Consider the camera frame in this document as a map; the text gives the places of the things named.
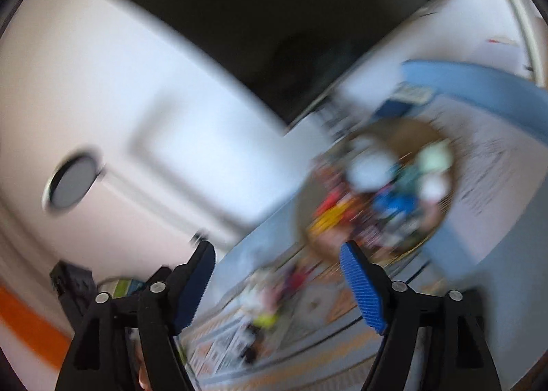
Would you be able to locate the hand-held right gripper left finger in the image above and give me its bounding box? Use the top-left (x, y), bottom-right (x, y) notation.
top-left (55, 240), bottom-right (216, 391)

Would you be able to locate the patterned blue woven mat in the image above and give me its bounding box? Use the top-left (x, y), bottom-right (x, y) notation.
top-left (180, 241), bottom-right (472, 391)

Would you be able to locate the lime green plastic device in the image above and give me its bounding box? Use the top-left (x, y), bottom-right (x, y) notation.
top-left (250, 312), bottom-right (279, 329)

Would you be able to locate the yellow toy figure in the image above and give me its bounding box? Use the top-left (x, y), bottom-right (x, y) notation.
top-left (310, 207), bottom-right (352, 233)

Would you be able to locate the round woven basket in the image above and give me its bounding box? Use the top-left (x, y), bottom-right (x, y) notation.
top-left (295, 117), bottom-right (457, 261)

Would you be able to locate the black monitor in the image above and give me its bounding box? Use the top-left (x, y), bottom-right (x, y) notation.
top-left (100, 0), bottom-right (476, 137)

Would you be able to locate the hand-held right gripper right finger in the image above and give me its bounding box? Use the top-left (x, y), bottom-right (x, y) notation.
top-left (339, 240), bottom-right (502, 391)

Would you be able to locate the white desk lamp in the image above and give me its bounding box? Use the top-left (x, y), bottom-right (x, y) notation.
top-left (43, 152), bottom-right (105, 214)

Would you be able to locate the grey-blue plush toy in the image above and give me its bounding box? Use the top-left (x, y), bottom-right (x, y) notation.
top-left (345, 147), bottom-right (399, 192)

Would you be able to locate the pastel three-ball plush toy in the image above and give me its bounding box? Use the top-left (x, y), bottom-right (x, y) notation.
top-left (413, 143), bottom-right (454, 203)

